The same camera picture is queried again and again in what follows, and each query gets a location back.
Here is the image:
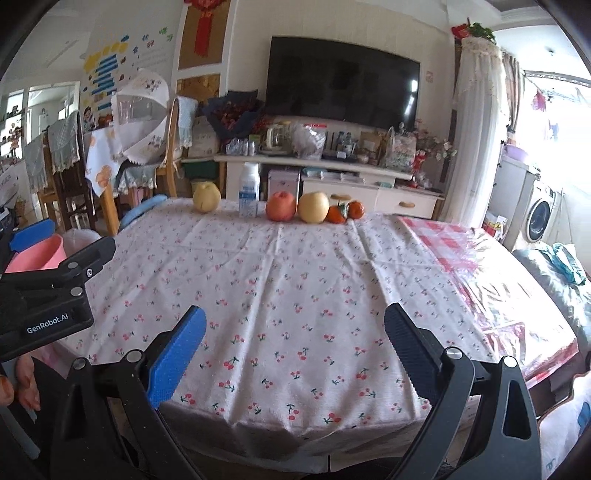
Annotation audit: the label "patterned gift bag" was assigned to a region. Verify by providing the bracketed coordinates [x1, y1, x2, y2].
[382, 127, 419, 171]

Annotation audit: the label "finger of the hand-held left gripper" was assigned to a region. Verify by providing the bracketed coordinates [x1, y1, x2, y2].
[0, 218, 56, 273]
[0, 237, 117, 303]

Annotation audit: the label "white television cabinet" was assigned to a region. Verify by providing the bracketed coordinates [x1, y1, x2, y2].
[180, 152, 446, 220]

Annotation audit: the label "teal cloth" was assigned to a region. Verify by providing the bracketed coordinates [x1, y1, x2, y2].
[538, 242, 589, 287]

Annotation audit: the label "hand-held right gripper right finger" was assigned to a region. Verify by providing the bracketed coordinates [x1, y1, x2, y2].
[383, 302, 542, 480]

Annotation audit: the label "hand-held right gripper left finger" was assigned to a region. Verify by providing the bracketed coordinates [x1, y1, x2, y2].
[48, 305, 207, 480]

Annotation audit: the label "large yellow pear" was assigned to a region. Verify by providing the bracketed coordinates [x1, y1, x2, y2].
[298, 191, 331, 225]

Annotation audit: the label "dark wooden dining chairs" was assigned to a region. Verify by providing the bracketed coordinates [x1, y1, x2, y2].
[23, 111, 100, 232]

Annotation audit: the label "pink plastic bucket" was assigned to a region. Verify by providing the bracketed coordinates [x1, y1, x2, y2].
[4, 233, 65, 274]

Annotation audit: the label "wooden chair with lace cloth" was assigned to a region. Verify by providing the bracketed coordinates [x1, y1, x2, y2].
[154, 96, 199, 198]

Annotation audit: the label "white plastic bag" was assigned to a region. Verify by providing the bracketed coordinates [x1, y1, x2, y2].
[61, 227, 103, 254]

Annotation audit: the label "white mesh food cover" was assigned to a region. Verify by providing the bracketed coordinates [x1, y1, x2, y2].
[110, 68, 169, 164]

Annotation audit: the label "white washing machine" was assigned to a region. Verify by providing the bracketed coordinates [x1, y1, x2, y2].
[522, 180, 565, 245]

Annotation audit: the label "grey tin box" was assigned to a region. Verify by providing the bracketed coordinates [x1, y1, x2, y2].
[268, 167, 301, 200]

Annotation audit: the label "dark blue flower bouquet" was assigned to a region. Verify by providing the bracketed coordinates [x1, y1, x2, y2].
[203, 90, 262, 141]

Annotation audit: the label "clear plastic bag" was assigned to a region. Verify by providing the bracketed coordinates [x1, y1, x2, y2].
[292, 122, 328, 161]

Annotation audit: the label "person's left hand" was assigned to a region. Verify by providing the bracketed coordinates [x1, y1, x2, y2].
[0, 355, 43, 411]

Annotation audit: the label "orange print table cover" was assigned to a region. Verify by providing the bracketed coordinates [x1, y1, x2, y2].
[84, 127, 125, 197]

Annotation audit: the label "wall sticker chart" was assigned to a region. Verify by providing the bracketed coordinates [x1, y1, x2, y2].
[81, 25, 178, 116]

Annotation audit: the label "red checked plastic tablecloth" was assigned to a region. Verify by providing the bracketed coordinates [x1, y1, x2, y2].
[397, 215, 580, 388]

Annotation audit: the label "artificial flower bunch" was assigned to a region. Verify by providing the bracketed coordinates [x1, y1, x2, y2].
[413, 117, 458, 188]

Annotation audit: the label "red orange apple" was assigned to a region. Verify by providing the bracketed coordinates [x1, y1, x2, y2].
[265, 191, 297, 223]

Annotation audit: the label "black television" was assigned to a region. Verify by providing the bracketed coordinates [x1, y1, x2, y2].
[265, 36, 422, 132]

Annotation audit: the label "white lace curtain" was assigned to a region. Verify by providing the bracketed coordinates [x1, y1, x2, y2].
[436, 37, 509, 222]

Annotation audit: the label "small yellow pear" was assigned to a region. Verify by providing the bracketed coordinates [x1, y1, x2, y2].
[192, 181, 222, 214]

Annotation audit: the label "blue chair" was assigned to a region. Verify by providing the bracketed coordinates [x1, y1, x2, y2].
[119, 194, 168, 232]

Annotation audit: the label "red knot wall decoration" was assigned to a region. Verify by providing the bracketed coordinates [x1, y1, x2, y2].
[187, 0, 232, 56]

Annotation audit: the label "white appliance cabinet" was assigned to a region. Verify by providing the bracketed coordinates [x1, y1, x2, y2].
[487, 154, 541, 252]

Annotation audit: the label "glass kettle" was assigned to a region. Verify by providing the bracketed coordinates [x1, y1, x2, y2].
[265, 121, 294, 153]

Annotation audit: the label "white plastic bottle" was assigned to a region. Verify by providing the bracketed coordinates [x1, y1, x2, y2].
[238, 161, 261, 219]

